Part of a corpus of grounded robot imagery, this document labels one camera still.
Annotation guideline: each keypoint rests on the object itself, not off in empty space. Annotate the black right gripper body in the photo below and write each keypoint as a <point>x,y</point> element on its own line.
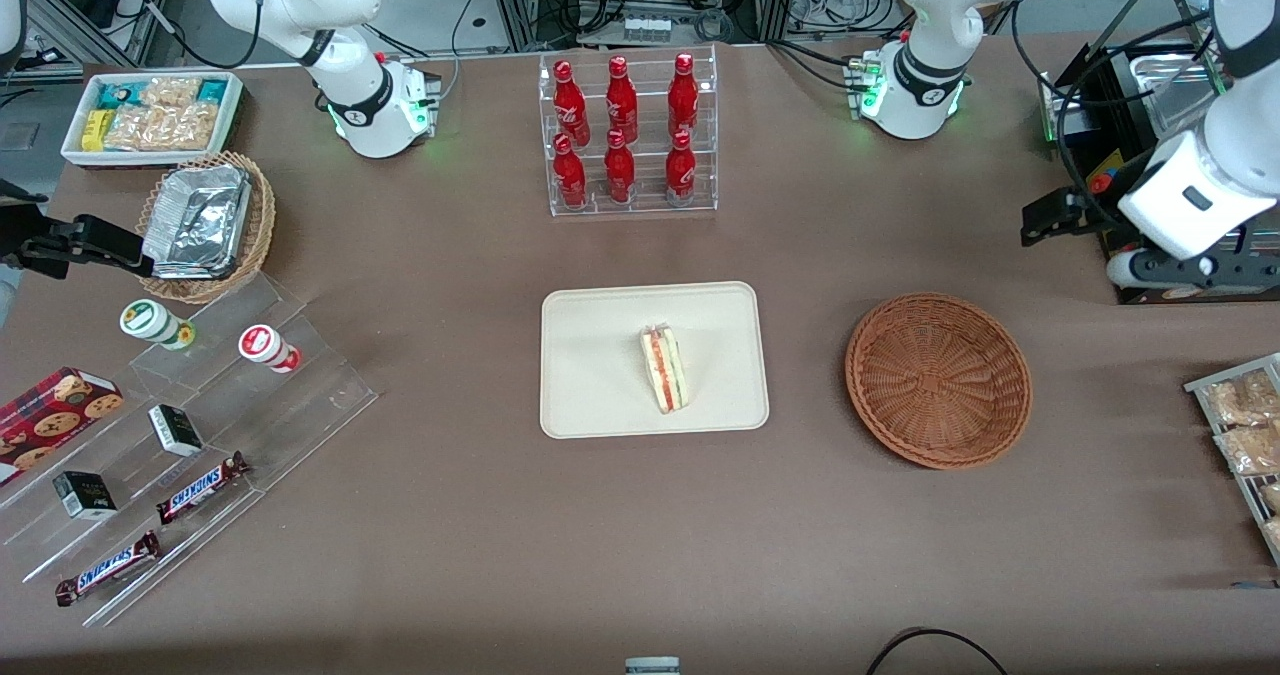
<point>22,226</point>

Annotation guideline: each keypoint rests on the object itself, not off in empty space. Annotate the triangle sandwich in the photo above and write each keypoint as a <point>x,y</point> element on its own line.
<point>665,370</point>

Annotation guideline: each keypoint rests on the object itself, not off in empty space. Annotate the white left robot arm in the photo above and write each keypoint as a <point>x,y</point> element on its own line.
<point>930,15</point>

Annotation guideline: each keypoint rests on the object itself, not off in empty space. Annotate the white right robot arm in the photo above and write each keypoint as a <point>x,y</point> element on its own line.
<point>350,105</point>

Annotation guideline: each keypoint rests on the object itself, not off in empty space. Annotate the light wicker basket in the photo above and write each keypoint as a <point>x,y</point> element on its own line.
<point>262,215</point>

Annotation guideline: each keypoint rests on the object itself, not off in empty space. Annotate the brown wicker basket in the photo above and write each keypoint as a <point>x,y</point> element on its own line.
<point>935,380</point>

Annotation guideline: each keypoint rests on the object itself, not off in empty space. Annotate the beige plastic tray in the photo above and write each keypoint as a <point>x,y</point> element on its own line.
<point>590,365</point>

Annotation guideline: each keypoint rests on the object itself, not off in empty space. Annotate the green lid cup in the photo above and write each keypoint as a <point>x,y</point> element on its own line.
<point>150,320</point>

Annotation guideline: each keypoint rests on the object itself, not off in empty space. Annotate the stacked aluminium foil containers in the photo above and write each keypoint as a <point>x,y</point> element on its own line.
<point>195,220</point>

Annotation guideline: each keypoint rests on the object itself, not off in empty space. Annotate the black food warmer case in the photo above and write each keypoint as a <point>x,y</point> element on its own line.
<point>1200,297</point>

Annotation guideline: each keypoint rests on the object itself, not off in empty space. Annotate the yellow snack packet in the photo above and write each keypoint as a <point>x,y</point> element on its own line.
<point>95,130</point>

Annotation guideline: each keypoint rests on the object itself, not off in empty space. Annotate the clear bag of crackers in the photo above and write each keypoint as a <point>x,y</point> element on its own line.
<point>170,90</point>
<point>160,127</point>

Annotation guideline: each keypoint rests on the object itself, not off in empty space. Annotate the teal snack packet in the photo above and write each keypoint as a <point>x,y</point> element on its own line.
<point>212,91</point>
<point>118,95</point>

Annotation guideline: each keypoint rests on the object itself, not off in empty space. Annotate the red chocolate chip cookie box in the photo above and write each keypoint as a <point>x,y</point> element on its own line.
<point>50,415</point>

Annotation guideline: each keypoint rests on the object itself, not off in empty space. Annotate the white rectangular snack bin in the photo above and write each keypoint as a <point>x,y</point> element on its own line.
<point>232,105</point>

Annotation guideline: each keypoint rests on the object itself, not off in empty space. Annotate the red lid cup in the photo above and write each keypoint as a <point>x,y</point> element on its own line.
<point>265,345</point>

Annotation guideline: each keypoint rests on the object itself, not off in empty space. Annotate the small black box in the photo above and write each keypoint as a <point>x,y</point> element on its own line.
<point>85,495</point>
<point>175,430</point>

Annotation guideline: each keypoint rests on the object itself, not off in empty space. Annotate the clear bag of fried snacks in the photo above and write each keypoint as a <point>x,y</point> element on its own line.
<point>1250,450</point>
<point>1240,400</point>

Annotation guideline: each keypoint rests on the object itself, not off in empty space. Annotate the clear acrylic step display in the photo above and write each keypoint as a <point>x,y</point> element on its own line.
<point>300,405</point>

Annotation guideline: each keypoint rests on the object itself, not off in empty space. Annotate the snickers bar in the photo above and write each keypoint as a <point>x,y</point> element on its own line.
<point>200,487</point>
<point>105,568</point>

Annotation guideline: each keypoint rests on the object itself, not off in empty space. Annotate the red cola bottle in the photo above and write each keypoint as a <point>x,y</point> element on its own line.
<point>571,105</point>
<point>683,95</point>
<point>570,175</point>
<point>619,170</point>
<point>621,100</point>
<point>680,170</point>

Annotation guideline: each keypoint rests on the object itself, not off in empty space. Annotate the clear acrylic bottle rack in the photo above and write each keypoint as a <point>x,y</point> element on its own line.
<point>650,205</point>

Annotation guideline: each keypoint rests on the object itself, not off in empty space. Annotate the white power strip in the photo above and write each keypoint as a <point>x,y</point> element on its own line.
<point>646,29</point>

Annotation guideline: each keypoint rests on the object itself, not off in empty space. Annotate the grey device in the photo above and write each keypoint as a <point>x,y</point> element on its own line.
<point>652,666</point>

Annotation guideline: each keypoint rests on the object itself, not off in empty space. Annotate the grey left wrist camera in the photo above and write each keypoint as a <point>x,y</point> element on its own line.
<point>1210,270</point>

